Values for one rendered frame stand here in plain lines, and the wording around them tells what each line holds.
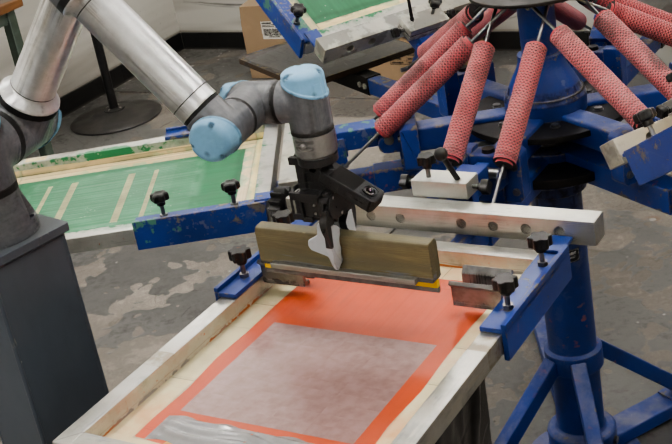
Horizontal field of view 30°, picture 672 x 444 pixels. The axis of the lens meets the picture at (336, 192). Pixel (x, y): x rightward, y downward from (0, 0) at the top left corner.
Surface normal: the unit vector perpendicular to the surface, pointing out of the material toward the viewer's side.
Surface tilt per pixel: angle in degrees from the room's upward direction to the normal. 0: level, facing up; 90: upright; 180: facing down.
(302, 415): 0
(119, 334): 0
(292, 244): 90
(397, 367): 0
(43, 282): 90
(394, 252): 90
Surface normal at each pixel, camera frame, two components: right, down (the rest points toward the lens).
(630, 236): -0.17, -0.91
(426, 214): -0.49, 0.42
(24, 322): 0.73, 0.15
